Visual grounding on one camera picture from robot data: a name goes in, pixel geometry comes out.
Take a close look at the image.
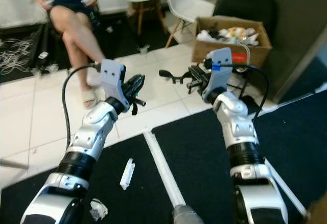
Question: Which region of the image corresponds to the white flat packet trash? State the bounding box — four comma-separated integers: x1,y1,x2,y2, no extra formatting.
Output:
120,158,136,191

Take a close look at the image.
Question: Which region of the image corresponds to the crumpled clear plastic trash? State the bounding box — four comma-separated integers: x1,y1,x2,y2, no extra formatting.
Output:
89,198,108,221

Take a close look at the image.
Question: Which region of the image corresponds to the crumpled white plastic bag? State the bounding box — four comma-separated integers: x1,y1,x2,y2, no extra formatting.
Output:
197,29,218,43

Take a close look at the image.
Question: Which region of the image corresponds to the black floor mat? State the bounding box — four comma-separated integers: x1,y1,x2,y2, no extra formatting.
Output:
0,12,164,76

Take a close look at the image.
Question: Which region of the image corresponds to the yellow and white wrapper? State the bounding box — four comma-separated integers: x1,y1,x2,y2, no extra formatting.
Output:
219,26,259,46

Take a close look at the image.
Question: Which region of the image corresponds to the brown cardboard box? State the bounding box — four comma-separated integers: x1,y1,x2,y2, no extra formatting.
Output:
191,15,273,69

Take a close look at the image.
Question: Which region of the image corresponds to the seated person in blue shirt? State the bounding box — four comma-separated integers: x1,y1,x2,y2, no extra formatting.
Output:
26,0,106,109

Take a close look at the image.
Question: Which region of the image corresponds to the black carpet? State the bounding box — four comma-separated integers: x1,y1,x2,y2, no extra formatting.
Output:
0,133,177,224
152,88,327,224

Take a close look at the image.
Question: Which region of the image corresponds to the black office chair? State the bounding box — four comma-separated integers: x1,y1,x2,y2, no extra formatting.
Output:
158,0,278,89

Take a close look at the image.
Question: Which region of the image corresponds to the grey right robot foot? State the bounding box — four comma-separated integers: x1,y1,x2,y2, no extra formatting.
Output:
172,205,211,224

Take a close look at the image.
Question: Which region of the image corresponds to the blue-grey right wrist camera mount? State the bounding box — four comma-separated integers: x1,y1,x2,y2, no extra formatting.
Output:
202,47,233,104

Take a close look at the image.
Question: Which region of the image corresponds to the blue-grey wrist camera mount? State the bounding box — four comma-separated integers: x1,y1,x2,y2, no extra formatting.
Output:
202,47,233,104
99,58,129,114

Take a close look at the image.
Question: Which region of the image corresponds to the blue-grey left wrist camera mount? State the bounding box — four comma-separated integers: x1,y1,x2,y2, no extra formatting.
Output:
99,58,129,114

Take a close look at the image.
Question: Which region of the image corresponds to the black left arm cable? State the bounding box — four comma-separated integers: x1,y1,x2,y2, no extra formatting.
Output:
62,63,103,149

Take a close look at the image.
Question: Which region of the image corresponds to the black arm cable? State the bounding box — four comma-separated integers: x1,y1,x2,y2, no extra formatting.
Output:
62,63,103,149
224,62,269,118

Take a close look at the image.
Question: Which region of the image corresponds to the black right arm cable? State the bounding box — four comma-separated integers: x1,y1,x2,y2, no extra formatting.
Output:
224,62,269,118

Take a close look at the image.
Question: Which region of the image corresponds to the tangle of white cables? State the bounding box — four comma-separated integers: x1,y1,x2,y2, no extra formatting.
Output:
0,37,34,74

